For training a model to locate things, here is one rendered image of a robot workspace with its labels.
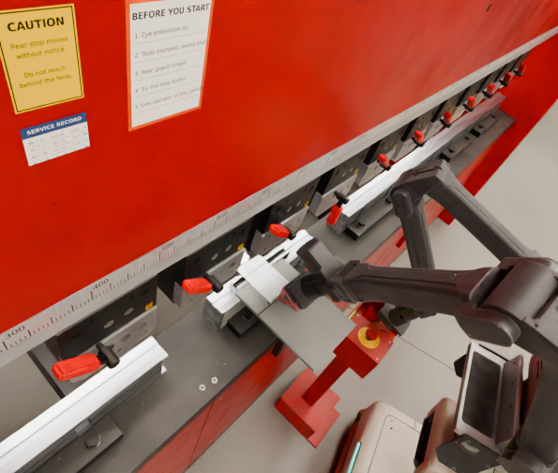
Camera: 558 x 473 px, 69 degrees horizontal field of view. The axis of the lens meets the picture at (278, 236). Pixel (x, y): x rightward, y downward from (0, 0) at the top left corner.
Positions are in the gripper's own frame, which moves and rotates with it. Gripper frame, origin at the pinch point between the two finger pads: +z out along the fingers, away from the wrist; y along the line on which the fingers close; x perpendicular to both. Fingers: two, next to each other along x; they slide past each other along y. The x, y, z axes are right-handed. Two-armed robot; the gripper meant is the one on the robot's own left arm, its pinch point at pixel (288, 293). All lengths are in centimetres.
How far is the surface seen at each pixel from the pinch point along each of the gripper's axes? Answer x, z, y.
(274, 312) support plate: 1.6, 0.7, 6.1
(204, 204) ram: -25, -35, 29
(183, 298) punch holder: -14.6, -15.8, 30.5
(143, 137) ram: -32, -49, 39
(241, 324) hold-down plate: 1.2, 11.5, 9.9
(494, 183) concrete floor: 60, 83, -307
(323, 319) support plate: 10.0, -3.6, -2.3
